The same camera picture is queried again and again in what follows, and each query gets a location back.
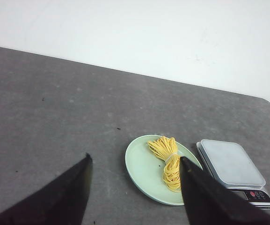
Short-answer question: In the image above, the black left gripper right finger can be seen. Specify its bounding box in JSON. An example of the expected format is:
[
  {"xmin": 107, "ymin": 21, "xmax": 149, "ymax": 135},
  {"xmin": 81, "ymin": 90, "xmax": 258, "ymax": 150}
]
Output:
[{"xmin": 179, "ymin": 157, "xmax": 270, "ymax": 225}]

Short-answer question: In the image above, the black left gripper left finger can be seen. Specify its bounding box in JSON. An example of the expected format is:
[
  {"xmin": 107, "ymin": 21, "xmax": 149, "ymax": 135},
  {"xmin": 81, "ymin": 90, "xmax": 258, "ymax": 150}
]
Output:
[{"xmin": 0, "ymin": 154, "xmax": 93, "ymax": 225}]

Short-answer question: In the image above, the light green shallow plate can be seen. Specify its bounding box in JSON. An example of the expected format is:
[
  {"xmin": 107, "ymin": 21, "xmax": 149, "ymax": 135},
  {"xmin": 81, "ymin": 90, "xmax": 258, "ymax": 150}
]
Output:
[{"xmin": 125, "ymin": 135, "xmax": 202, "ymax": 206}]

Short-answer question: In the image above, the silver digital kitchen scale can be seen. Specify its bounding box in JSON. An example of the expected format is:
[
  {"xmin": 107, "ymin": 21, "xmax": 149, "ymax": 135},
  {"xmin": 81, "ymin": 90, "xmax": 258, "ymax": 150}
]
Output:
[{"xmin": 197, "ymin": 139, "xmax": 270, "ymax": 209}]

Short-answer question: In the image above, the yellow vermicelli noodle bundle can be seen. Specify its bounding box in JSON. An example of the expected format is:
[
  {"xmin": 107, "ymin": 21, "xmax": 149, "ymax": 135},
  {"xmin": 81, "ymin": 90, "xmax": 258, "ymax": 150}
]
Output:
[{"xmin": 147, "ymin": 136, "xmax": 181, "ymax": 193}]

